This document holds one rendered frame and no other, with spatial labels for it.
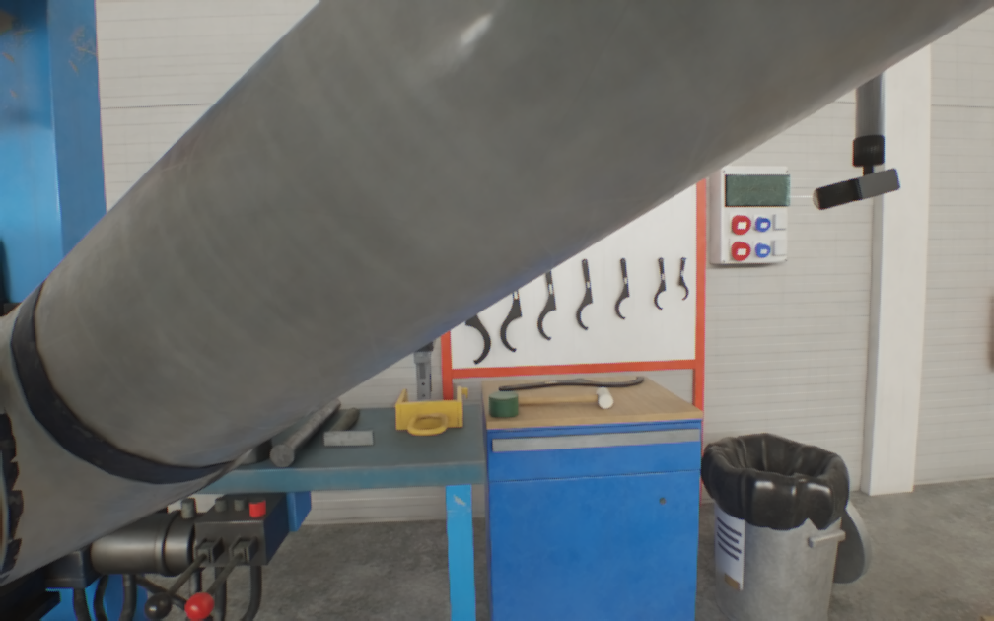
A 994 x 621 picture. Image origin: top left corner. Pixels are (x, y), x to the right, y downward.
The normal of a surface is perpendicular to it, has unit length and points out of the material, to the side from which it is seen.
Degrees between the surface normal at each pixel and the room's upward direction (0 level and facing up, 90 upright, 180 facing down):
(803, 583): 93
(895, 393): 90
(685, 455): 90
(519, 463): 90
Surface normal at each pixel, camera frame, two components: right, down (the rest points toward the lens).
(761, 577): -0.62, 0.14
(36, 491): 0.94, 0.13
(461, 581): 0.06, 0.09
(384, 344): 0.29, 0.82
